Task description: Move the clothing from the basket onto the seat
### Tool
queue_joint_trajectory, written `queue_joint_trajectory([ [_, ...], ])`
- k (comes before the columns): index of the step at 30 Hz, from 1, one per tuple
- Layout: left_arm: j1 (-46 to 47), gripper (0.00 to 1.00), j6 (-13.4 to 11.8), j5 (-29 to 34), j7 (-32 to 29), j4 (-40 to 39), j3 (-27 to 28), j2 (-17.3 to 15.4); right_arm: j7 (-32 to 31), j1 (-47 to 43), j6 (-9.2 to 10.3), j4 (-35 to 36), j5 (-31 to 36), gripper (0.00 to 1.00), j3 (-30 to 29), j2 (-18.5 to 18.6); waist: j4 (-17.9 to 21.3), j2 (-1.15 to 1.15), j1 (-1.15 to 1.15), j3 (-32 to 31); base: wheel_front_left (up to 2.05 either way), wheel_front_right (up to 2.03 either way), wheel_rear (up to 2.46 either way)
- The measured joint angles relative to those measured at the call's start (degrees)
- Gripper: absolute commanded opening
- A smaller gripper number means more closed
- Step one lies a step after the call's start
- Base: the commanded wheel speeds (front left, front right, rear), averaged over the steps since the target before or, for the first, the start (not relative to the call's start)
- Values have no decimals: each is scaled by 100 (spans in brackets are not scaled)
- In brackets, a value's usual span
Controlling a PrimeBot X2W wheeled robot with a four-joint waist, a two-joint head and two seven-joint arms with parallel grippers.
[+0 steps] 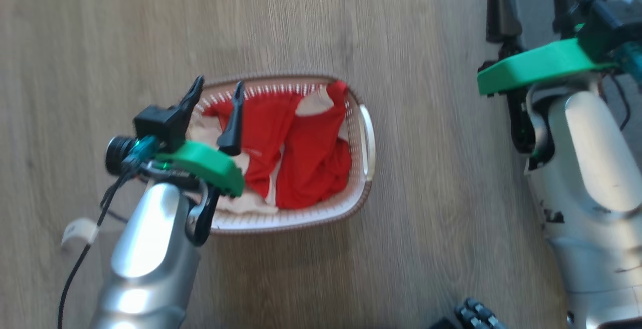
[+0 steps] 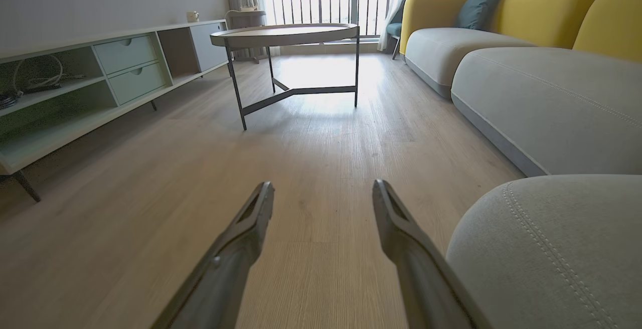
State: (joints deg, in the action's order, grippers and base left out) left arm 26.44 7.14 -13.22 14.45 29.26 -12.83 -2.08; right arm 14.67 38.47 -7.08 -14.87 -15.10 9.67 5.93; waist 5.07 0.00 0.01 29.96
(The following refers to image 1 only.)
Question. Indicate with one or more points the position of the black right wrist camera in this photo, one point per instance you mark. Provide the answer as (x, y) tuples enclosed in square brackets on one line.
[(602, 28)]

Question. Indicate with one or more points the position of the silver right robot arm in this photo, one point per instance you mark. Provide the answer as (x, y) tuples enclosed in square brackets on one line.
[(587, 178)]

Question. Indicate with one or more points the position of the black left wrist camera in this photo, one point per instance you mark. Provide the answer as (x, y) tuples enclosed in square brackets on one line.
[(158, 124)]

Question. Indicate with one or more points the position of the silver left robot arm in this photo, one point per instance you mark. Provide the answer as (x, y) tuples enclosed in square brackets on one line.
[(150, 249)]

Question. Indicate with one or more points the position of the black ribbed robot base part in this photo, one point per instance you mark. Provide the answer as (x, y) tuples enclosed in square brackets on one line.
[(476, 315)]

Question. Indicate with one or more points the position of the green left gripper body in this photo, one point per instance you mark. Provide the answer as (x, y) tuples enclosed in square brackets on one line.
[(210, 166)]

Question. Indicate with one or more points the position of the cream white clothing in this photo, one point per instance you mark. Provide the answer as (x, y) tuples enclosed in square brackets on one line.
[(246, 203)]

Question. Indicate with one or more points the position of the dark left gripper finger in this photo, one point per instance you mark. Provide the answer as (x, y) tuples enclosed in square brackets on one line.
[(192, 101), (233, 123)]

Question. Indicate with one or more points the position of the woven plastic laundry basket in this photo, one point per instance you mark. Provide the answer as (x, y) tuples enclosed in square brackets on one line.
[(358, 178)]

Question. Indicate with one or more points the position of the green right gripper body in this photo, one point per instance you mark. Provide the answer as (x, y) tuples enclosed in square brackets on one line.
[(541, 65)]

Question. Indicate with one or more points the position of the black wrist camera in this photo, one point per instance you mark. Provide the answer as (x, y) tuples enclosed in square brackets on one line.
[(602, 28), (158, 124)]

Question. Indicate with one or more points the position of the red clothing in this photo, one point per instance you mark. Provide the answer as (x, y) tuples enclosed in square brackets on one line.
[(311, 163)]

